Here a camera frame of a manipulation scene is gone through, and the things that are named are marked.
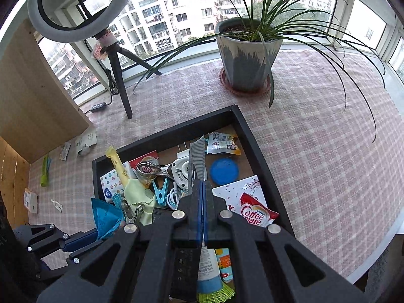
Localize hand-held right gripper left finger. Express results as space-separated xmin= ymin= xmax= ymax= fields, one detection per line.
xmin=27 ymin=223 xmax=99 ymax=254

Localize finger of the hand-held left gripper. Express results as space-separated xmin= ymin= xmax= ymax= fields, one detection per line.
xmin=36 ymin=179 xmax=205 ymax=303
xmin=67 ymin=241 xmax=108 ymax=265

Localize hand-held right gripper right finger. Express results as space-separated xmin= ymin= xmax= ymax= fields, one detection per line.
xmin=204 ymin=180 xmax=369 ymax=303

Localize white usb cable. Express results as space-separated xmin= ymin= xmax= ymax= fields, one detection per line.
xmin=166 ymin=186 xmax=187 ymax=211

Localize blue wet wipes packet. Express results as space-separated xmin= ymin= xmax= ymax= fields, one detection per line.
xmin=91 ymin=197 xmax=124 ymax=241

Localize black pouch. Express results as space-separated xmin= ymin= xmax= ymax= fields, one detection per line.
xmin=151 ymin=208 xmax=178 ymax=225

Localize orange snack packet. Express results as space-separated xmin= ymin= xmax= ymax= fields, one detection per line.
xmin=215 ymin=248 xmax=234 ymax=283

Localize small white cream tube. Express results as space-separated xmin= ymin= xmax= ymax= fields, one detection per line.
xmin=197 ymin=247 xmax=222 ymax=294

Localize blue clothespin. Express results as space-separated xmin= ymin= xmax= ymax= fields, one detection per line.
xmin=112 ymin=194 xmax=127 ymax=213
xmin=152 ymin=178 xmax=170 ymax=208

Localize grey ribbed comb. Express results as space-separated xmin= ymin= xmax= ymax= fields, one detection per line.
xmin=188 ymin=136 xmax=206 ymax=190

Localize metal clip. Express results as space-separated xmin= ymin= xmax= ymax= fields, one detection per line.
xmin=136 ymin=161 xmax=173 ymax=179

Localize black tray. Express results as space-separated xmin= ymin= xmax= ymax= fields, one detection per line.
xmin=92 ymin=104 xmax=296 ymax=301

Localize pink plaid cloth desktop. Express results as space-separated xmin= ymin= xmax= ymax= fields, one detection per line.
xmin=28 ymin=49 xmax=404 ymax=288

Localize white blossom printed card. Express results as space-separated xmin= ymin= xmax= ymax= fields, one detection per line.
xmin=212 ymin=175 xmax=269 ymax=216

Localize white round charger plug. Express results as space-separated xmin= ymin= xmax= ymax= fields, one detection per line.
xmin=170 ymin=150 xmax=208 ymax=197

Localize blue round lid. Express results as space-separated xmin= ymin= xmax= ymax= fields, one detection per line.
xmin=210 ymin=157 xmax=240 ymax=186

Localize red creamer packet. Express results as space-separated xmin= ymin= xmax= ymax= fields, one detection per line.
xmin=239 ymin=192 xmax=280 ymax=228

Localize silver binder clip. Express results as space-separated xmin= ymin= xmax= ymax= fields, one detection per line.
xmin=121 ymin=199 xmax=146 ymax=225

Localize white orange tissue pack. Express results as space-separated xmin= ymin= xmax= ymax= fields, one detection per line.
xmin=24 ymin=188 xmax=39 ymax=214

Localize yellow-green cleaning cloth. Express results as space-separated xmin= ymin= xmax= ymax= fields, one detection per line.
xmin=123 ymin=178 xmax=157 ymax=227

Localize star printed tissue pack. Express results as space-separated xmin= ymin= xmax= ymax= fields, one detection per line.
xmin=100 ymin=161 xmax=140 ymax=203

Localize yellow-green shuttlecock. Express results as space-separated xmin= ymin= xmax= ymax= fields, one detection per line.
xmin=197 ymin=282 xmax=236 ymax=302

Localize white blue snack packet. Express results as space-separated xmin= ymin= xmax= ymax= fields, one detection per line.
xmin=206 ymin=131 xmax=242 ymax=156

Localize green tube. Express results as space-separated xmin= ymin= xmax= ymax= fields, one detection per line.
xmin=40 ymin=154 xmax=51 ymax=188

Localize red white sachet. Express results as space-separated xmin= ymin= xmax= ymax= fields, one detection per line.
xmin=129 ymin=150 xmax=160 ymax=171

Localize yellow pouch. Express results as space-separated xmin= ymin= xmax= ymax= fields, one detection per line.
xmin=105 ymin=145 xmax=130 ymax=186

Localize pine plank side panel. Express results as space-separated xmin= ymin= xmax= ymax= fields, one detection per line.
xmin=0 ymin=135 xmax=31 ymax=228

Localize white plastic bag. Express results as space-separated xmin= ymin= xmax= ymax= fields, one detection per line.
xmin=75 ymin=128 xmax=98 ymax=158

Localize pink pot saucer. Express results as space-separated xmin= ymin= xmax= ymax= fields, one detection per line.
xmin=220 ymin=67 xmax=272 ymax=97

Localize light wooden back panel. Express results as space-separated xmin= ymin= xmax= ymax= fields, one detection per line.
xmin=0 ymin=17 xmax=96 ymax=165

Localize grey white plant pot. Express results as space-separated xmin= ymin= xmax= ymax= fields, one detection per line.
xmin=215 ymin=17 xmax=283 ymax=93

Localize black tripod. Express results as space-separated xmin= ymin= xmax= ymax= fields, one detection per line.
xmin=95 ymin=30 xmax=162 ymax=120

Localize window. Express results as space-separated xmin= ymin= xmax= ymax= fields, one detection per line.
xmin=37 ymin=0 xmax=404 ymax=105

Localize green long-leaf plant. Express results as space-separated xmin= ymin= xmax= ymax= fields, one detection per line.
xmin=132 ymin=0 xmax=387 ymax=143

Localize black ring light cable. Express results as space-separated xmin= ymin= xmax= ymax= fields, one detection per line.
xmin=90 ymin=58 xmax=119 ymax=113

